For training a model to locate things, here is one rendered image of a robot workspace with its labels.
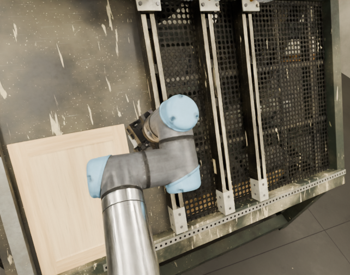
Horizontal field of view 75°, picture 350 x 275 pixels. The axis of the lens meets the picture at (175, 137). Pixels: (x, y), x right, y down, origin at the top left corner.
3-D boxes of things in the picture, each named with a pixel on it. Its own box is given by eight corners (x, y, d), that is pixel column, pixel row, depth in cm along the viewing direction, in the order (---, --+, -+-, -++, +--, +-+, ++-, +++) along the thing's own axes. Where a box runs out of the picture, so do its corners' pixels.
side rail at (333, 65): (321, 166, 166) (337, 169, 156) (313, 5, 149) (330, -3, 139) (329, 164, 169) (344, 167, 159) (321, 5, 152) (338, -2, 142)
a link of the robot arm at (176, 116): (169, 135, 42) (162, 90, 43) (150, 144, 52) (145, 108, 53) (205, 131, 45) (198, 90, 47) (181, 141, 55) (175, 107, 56)
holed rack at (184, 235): (104, 270, 99) (104, 271, 99) (102, 264, 99) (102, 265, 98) (344, 173, 160) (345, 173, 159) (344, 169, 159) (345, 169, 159)
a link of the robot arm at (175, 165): (146, 196, 49) (139, 145, 50) (195, 186, 52) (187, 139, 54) (154, 199, 41) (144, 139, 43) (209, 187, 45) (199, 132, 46)
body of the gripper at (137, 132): (143, 117, 70) (157, 105, 59) (159, 141, 71) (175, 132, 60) (123, 130, 67) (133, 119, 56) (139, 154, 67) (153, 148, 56)
